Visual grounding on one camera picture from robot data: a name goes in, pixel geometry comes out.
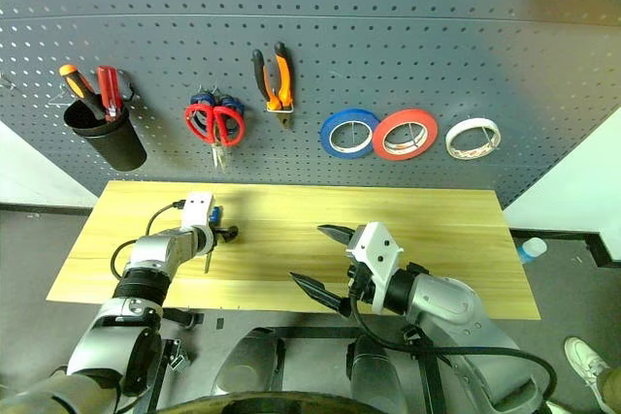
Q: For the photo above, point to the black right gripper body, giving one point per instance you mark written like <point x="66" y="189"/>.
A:
<point x="359" y="283"/>

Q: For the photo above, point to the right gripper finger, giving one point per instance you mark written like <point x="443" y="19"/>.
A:
<point x="322" y="294"/>
<point x="339" y="233"/>

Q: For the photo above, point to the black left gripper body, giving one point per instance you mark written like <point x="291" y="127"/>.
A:
<point x="230" y="233"/>

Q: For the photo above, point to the orange and black pliers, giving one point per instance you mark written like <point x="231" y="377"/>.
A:
<point x="283" y="74"/>

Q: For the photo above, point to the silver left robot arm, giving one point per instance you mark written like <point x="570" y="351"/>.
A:
<point x="155" y="249"/>

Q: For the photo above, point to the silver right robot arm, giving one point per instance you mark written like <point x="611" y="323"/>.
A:
<point x="446" y="302"/>

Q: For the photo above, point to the blue tape roll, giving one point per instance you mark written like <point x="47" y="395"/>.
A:
<point x="326" y="140"/>

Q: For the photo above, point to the red tape roll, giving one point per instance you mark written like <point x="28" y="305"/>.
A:
<point x="381" y="140"/>

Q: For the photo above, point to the white tape roll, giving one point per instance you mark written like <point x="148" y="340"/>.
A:
<point x="461" y="125"/>

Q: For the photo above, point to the gray metal pegboard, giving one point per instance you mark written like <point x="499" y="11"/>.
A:
<point x="339" y="21"/>

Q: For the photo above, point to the silver rounded housing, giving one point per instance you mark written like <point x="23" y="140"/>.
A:
<point x="373" y="370"/>
<point x="247" y="360"/>

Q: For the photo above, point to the dark rounded rim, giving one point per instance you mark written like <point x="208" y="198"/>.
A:
<point x="271" y="404"/>

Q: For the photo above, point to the black cylindrical tool cup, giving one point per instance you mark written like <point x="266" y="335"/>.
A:
<point x="116" y="147"/>

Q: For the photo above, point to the metal scissors peg hook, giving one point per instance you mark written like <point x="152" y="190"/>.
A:
<point x="208" y="90"/>

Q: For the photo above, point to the orange and black screwdriver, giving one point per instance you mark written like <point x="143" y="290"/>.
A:
<point x="73" y="79"/>

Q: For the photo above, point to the white sneaker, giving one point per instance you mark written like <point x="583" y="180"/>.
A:
<point x="584" y="360"/>

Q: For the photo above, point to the olive trouser leg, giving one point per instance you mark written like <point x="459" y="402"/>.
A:
<point x="612" y="385"/>

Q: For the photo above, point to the black metal table frame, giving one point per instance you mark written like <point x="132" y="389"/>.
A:
<point x="315" y="332"/>

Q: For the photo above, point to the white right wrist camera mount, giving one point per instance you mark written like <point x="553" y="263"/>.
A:
<point x="378" y="244"/>

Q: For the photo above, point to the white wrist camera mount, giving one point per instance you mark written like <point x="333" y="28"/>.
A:
<point x="199" y="208"/>
<point x="378" y="244"/>

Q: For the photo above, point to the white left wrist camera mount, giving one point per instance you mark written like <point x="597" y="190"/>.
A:
<point x="199" y="208"/>

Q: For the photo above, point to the silver metal bracket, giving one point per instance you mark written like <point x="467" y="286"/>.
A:
<point x="178" y="358"/>

